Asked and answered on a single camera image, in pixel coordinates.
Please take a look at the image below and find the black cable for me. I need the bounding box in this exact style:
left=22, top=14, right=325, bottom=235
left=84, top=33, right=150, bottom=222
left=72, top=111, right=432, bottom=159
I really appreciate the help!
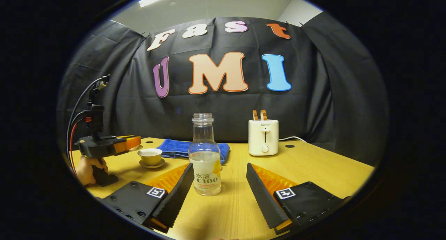
left=66, top=76, right=105, bottom=164

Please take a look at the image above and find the clear water bottle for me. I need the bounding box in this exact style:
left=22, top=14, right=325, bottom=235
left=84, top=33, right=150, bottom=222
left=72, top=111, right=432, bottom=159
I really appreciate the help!
left=188, top=113, right=222, bottom=196

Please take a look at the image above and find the blue towel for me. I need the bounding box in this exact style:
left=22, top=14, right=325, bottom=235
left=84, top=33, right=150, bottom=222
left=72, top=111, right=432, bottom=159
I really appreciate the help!
left=156, top=139, right=230, bottom=164

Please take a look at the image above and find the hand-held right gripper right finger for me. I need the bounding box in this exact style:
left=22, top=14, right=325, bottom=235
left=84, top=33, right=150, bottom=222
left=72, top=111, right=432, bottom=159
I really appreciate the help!
left=246, top=162, right=351, bottom=234

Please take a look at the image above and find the black backdrop cloth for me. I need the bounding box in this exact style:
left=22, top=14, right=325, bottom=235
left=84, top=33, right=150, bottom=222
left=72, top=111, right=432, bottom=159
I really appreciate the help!
left=57, top=11, right=389, bottom=167

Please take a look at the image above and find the yellow teacup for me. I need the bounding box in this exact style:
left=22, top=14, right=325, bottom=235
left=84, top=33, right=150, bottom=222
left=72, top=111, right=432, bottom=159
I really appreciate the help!
left=138, top=148, right=163, bottom=166

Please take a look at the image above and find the white toaster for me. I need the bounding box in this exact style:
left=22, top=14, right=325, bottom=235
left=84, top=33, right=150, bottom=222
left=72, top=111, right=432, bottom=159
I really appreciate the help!
left=248, top=119, right=279, bottom=156

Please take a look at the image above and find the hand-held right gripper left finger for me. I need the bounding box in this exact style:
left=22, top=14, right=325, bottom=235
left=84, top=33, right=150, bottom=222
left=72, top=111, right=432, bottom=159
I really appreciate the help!
left=96, top=162, right=194, bottom=233

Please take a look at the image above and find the red cable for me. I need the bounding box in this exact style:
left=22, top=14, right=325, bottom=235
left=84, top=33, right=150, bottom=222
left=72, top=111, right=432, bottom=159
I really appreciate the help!
left=69, top=120, right=87, bottom=176

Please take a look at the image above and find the cream saucer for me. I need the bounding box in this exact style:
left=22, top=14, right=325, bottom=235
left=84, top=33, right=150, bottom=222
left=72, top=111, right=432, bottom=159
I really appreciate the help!
left=139, top=159, right=166, bottom=169

